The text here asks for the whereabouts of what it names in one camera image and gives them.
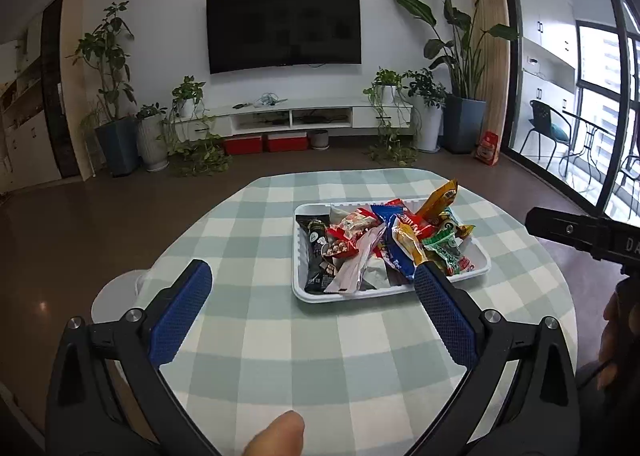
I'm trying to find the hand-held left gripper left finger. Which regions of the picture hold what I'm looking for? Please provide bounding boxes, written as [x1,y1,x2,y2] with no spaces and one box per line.
[45,258,221,456]

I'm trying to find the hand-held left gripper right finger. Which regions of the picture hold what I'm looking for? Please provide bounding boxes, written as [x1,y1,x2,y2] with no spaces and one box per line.
[405,261,582,456]

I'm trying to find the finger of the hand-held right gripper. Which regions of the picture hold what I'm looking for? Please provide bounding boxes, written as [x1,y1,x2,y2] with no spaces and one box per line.
[524,206,614,258]

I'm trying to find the green snack packet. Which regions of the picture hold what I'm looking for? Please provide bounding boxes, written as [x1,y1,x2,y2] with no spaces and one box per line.
[421,227,476,278]

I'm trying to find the blue cartoon snack packet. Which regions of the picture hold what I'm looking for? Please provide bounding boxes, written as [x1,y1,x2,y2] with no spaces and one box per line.
[370,203,419,283]

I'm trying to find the pink cartoon snack packet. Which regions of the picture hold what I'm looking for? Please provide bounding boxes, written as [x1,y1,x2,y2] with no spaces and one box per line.
[323,224,389,296]

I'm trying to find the orange yellow snack packet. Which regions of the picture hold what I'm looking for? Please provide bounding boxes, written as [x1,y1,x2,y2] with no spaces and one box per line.
[415,178,460,223]

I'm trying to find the white plastic tray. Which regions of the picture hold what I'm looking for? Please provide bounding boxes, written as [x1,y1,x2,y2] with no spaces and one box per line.
[291,196,492,306]

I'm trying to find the red white snack packet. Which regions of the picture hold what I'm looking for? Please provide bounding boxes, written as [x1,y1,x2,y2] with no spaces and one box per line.
[327,208,379,243]

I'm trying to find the black snack packet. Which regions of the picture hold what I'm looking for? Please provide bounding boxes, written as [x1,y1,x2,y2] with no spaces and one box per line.
[295,214,342,295]

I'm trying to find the silver white snack packet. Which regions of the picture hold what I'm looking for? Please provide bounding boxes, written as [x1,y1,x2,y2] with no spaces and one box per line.
[329,203,362,224]

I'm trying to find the person's right hand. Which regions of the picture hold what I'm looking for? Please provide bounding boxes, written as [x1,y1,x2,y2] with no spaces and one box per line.
[597,278,632,390]

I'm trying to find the person's left hand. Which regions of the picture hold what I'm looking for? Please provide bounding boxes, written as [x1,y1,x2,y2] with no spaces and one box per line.
[242,410,306,456]

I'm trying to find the white round stool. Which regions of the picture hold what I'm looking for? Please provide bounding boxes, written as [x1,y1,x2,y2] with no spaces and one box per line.
[92,270,152,323]

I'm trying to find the black balcony chair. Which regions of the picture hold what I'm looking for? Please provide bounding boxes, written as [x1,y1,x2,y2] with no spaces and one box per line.
[611,153,640,198]

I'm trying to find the black balcony table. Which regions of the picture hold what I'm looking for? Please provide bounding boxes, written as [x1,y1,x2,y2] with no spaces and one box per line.
[559,108,614,188]

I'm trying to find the green white checked tablecloth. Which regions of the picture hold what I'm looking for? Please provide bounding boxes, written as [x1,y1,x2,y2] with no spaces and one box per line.
[135,168,582,456]

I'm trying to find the black chair with teal cushion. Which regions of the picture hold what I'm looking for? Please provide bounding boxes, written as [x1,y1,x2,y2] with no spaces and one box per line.
[519,99,572,173]

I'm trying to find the red bag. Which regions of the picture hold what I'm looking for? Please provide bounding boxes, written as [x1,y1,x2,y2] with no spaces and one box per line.
[477,130,501,167]

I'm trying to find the large-leaf plant in blue pot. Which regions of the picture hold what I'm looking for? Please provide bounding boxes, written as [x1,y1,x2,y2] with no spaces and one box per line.
[391,0,521,156]

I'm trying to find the trailing pothos plant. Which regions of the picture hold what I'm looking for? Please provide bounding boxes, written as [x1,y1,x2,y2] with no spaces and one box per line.
[362,66,422,168]
[159,75,234,178]

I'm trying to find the bushy plant in white pot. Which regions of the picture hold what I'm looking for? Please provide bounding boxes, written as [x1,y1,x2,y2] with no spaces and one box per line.
[401,68,449,153]

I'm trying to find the plant in ribbed white pot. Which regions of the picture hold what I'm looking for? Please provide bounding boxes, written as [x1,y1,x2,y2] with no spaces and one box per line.
[134,103,172,173]

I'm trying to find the beige curtain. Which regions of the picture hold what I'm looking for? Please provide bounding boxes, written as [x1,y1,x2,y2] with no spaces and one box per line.
[466,0,512,153]

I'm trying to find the tall plant in blue pot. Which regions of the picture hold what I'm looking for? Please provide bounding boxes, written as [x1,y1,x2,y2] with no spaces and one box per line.
[66,0,142,178]

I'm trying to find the red storage box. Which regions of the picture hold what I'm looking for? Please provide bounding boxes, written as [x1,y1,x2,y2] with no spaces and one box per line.
[264,131,308,153]
[223,134,264,156]

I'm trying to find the white balcony cabinets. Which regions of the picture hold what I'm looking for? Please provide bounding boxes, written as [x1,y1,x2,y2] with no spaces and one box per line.
[516,0,582,103]

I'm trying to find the white tv cabinet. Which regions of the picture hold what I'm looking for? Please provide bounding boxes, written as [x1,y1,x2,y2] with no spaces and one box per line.
[171,96,417,140]

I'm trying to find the dark wooden door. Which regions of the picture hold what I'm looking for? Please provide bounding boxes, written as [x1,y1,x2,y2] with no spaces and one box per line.
[40,0,84,180]

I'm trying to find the black television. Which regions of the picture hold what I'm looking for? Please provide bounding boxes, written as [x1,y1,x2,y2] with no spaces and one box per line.
[205,0,363,76]

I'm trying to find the thin dark cable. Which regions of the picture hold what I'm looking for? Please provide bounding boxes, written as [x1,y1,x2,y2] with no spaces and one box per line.
[576,360,610,391]

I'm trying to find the black sliding door frame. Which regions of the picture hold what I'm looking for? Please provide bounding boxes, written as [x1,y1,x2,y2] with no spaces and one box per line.
[499,0,640,228]

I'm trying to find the bundle of cables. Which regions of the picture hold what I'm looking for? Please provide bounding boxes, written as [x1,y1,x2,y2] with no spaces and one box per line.
[252,91,289,108]

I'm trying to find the white wall shelving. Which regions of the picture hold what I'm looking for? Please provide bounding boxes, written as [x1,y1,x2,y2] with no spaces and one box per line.
[0,17,52,193]

